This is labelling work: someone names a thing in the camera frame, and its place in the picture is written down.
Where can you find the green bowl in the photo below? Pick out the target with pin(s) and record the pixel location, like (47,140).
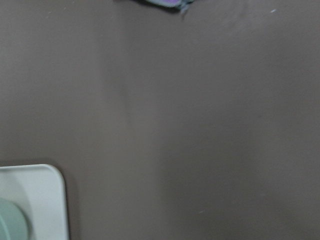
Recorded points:
(13,224)

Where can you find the grey folded cloth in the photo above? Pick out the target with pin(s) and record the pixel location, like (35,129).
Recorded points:
(171,6)

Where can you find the cream rabbit tray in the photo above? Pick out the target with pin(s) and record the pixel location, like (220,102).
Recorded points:
(39,191)

